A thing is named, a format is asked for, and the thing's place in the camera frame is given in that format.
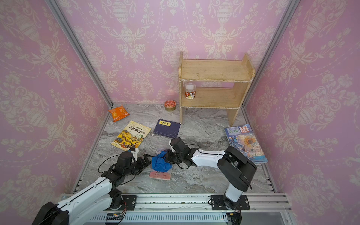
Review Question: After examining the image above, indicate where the left aluminium corner post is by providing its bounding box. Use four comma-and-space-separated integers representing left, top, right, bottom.
45, 0, 113, 108

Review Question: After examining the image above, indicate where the aluminium front rail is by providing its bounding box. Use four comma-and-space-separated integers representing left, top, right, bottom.
50, 192, 296, 225

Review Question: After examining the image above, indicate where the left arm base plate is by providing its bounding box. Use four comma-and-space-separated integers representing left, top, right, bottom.
108, 195, 137, 211

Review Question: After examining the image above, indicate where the white red cup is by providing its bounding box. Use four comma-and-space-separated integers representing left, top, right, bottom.
185, 82, 197, 100

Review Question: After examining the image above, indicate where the aluminium corner post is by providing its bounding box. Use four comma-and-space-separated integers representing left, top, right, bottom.
241, 0, 300, 109
45, 0, 113, 108

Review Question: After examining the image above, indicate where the blue cloth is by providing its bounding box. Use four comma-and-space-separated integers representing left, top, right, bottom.
151, 151, 172, 173

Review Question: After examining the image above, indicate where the colourful sunflower magazine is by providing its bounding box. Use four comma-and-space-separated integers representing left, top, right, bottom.
225, 124, 268, 165

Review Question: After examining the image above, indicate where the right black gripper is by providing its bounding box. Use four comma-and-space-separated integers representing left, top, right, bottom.
161, 149, 185, 165

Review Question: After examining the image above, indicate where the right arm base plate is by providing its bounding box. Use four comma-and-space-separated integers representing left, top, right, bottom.
208, 195, 250, 211

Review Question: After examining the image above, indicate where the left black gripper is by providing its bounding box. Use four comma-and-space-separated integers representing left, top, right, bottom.
124, 154, 156, 177

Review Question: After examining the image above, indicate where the yellow history picture book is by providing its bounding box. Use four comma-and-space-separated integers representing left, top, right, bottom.
111, 121, 152, 151

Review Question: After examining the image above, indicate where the dark blue book yellow label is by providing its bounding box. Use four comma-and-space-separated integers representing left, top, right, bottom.
153, 119, 181, 138

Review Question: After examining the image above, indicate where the right aluminium corner post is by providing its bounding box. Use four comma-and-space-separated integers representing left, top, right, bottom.
241, 0, 300, 109

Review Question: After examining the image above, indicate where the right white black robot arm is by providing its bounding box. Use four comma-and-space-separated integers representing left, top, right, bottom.
165, 137, 257, 204

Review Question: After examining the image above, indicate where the orange snack bag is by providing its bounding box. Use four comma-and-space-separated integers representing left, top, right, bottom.
109, 105, 130, 122

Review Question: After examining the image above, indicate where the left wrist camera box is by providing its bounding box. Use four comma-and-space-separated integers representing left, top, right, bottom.
130, 148, 139, 161

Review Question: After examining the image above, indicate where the wooden two-tier shelf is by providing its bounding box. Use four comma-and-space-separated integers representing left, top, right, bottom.
178, 53, 256, 126

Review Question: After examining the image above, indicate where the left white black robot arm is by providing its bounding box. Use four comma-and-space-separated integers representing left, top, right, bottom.
33, 151, 152, 225

